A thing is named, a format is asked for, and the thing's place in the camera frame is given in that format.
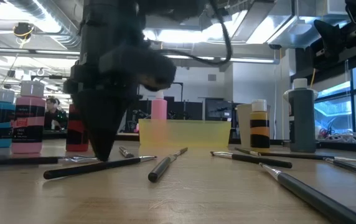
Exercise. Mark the yellow translucent plastic bin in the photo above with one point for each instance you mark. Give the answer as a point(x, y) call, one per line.
point(196, 133)

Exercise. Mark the small blue paint bottle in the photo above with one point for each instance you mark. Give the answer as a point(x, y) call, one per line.
point(0, 124)

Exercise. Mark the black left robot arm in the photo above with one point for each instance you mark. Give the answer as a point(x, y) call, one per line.
point(112, 21)

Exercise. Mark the medium round black paintbrush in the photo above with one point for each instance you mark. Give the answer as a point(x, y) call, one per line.
point(97, 167)

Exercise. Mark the angled flat bristle paintbrush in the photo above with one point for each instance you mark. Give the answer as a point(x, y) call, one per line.
point(259, 159)

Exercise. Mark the black paintbrush white print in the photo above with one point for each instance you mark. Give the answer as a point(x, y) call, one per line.
point(126, 152)

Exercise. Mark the person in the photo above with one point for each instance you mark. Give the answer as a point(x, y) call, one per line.
point(53, 115)

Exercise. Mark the thin black liner paintbrush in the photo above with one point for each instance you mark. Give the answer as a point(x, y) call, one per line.
point(305, 156)

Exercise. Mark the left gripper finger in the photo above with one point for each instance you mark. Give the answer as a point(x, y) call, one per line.
point(120, 118)
point(97, 118)

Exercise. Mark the large glass window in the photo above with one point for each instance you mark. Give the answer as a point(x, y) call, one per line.
point(352, 102)

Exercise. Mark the small red paint bottle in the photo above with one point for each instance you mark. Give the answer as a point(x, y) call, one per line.
point(72, 137)

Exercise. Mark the large pink paint bottle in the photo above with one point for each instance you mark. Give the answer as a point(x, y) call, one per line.
point(159, 109)

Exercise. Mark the beige plastic cup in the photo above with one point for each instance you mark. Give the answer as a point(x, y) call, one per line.
point(243, 124)

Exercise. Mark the black monitor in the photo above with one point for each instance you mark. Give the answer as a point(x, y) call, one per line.
point(218, 109)

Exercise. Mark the black table frame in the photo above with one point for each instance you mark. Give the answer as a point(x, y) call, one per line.
point(352, 147)

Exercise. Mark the small pink paint bottle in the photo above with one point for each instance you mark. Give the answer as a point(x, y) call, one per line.
point(28, 124)

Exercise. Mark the small ochre paint bottle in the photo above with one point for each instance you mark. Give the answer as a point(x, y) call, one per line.
point(259, 124)

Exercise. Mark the large grey paint bottle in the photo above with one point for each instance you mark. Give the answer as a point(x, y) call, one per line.
point(302, 124)

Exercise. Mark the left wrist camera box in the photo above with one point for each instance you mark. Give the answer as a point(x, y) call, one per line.
point(153, 71)

